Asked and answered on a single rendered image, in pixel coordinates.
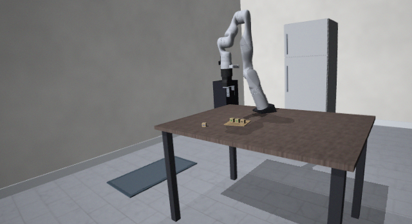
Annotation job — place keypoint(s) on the tan flat mat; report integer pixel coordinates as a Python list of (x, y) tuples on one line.
[(237, 124)]

